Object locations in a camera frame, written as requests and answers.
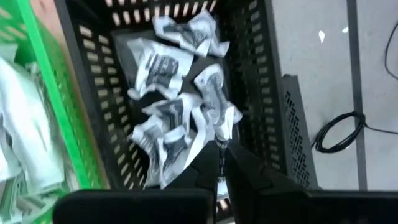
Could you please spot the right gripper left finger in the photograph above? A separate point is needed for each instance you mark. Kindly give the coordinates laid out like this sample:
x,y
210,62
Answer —
x,y
202,174

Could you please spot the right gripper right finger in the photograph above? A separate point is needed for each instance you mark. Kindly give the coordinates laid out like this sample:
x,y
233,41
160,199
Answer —
x,y
248,183

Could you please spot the white packet black print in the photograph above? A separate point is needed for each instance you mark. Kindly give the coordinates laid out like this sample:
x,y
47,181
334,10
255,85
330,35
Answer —
x,y
158,67
213,84
172,110
147,137
225,123
191,32

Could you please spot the green white bandage strip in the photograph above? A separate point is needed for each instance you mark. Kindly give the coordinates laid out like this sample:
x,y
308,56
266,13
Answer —
x,y
18,203

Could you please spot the black plastic basket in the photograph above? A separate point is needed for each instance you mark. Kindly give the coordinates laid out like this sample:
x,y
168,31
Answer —
x,y
258,93

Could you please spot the green plastic basket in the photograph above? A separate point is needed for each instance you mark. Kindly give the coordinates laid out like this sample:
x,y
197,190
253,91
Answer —
x,y
62,102

